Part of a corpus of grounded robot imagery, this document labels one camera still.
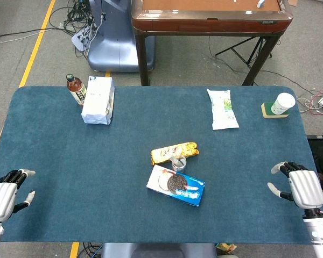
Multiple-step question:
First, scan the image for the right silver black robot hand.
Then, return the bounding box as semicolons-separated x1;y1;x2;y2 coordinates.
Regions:
267;161;323;210

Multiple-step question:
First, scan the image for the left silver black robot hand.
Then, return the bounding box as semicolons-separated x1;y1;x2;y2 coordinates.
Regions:
0;169;36;221

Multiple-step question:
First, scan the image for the transparent test tube white cap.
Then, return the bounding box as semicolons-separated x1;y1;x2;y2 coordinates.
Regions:
171;155;186;167

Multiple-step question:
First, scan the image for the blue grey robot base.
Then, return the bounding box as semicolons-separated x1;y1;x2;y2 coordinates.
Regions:
87;0;156;73

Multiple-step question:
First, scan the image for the yellow green sponge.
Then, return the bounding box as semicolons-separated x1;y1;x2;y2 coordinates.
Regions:
261;101;290;119

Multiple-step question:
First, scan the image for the white paper cup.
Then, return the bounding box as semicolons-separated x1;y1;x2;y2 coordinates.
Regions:
271;92;297;116

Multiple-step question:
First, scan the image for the crumpled yellow wrapper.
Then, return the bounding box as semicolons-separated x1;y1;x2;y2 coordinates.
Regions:
215;242;236;255

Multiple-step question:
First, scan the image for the blue table cloth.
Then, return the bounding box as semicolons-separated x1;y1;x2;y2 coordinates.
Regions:
0;85;323;245

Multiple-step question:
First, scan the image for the white green snack packet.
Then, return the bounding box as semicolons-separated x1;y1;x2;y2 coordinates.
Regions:
206;88;240;131

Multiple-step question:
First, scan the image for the blue Oreo cookie box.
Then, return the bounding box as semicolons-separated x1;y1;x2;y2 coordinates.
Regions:
146;164;206;207

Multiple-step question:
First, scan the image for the clear plastic jar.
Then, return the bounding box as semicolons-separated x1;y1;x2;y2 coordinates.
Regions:
171;155;187;173

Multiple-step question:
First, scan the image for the brown tea bottle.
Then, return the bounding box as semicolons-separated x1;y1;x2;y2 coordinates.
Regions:
66;74;87;106

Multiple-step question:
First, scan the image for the white paper bag package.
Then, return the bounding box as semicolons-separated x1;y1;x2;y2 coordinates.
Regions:
81;75;116;125

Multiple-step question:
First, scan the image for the yellow snack packet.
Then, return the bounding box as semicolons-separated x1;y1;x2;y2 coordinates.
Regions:
150;142;200;166

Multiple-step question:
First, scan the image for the black tripod stand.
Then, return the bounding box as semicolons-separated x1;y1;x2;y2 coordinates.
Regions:
214;36;273;67

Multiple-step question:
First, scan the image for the grey robot torso base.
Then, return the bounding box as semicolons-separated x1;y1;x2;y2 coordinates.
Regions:
101;242;219;258

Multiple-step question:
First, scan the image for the white power strip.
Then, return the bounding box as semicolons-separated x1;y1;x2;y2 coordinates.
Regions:
71;26;94;52

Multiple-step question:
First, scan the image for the brown mahjong table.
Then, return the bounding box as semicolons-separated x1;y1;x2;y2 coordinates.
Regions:
131;0;293;87

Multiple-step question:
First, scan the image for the black equipment frame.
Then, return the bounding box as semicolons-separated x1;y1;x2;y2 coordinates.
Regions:
306;134;323;194

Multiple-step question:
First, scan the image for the red white wire tangle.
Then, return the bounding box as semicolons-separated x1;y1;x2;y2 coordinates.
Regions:
297;92;323;117

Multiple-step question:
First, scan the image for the thin black floor cable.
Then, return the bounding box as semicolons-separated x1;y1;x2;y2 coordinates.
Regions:
208;36;323;98

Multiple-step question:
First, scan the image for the long black floor cable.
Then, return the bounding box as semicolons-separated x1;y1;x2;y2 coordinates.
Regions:
0;26;60;42

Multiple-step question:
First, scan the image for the black cable bundle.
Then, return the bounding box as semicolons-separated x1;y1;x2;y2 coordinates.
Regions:
48;0;97;59

